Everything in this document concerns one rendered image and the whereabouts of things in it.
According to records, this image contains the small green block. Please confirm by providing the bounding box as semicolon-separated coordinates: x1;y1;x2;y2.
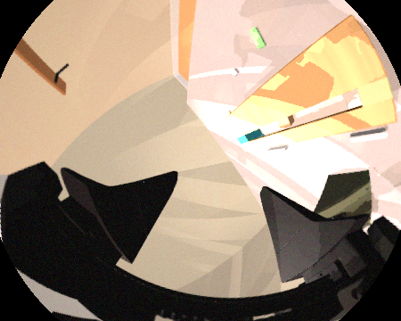
250;28;267;49

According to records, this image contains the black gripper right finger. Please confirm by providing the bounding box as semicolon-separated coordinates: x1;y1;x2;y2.
260;185;371;283

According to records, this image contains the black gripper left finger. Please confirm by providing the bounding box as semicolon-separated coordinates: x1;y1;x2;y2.
61;168;178;264

